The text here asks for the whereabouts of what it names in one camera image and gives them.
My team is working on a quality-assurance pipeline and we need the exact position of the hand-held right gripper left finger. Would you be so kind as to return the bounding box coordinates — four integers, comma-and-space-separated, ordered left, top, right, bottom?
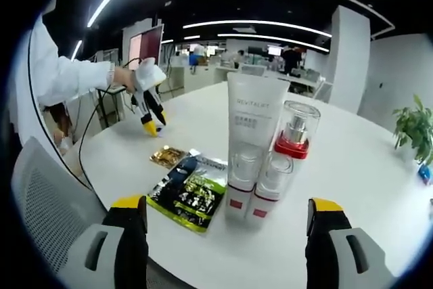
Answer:
65, 194, 150, 289

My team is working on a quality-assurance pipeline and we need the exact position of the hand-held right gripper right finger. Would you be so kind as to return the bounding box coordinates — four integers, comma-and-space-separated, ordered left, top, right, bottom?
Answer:
305, 197, 396, 289

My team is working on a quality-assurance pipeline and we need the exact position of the gold foil skincare sachet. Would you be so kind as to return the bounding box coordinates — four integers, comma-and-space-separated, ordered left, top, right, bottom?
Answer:
149, 146, 191, 170

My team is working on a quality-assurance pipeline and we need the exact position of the green foil skincare sachet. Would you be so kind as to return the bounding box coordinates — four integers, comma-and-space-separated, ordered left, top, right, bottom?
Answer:
145, 156, 228, 236

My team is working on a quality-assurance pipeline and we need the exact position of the large white skincare tube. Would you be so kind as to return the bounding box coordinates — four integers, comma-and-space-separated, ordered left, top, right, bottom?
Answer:
226, 72, 292, 198

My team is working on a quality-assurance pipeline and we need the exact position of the red collar skincare pump bottle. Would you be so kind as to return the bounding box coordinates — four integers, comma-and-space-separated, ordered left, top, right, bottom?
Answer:
273, 99, 322, 188

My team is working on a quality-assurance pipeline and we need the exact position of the person's left hand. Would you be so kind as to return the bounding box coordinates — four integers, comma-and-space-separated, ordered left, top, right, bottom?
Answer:
113, 66, 137, 93

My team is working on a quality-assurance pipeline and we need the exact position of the monitor with red screen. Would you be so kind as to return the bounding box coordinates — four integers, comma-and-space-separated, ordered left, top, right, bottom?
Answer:
128, 24, 165, 67

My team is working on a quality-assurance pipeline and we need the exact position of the grey mesh office chair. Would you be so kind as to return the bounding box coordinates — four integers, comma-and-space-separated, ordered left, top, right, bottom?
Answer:
9, 135, 110, 280

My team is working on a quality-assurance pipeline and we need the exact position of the white office chair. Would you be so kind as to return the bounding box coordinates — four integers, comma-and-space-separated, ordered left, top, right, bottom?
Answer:
241, 64, 267, 79
312, 76, 334, 101

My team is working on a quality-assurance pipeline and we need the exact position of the small blue packet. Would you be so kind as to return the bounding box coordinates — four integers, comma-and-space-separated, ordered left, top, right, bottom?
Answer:
417, 163, 433, 185

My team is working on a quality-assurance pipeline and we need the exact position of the potted green plant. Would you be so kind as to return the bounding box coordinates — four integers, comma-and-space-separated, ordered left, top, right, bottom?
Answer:
391, 93, 433, 165

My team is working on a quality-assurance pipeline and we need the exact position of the black frame side desk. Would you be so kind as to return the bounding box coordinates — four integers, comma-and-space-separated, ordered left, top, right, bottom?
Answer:
95, 85, 129, 128

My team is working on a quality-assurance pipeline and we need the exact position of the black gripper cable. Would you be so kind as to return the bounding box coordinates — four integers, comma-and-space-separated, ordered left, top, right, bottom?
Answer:
78, 56, 143, 182

